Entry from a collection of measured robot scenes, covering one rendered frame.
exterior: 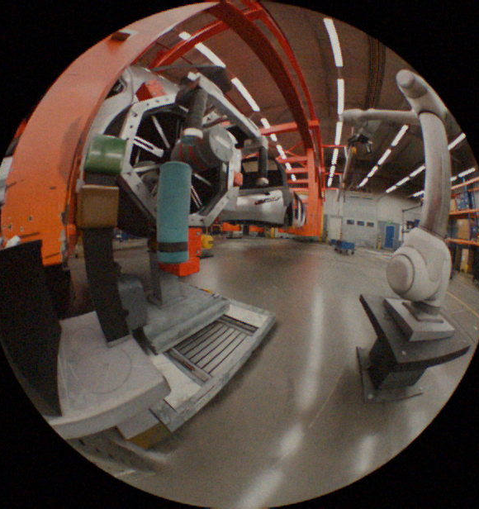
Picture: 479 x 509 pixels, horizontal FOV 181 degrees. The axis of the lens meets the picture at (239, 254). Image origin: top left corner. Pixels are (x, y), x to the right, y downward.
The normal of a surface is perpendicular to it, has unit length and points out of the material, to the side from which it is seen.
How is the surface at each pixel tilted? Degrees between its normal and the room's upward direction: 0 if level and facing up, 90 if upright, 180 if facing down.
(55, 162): 90
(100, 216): 90
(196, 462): 0
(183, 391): 0
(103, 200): 90
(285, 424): 0
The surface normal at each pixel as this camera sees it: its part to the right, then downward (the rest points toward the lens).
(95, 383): 0.04, -0.98
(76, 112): 0.84, 0.12
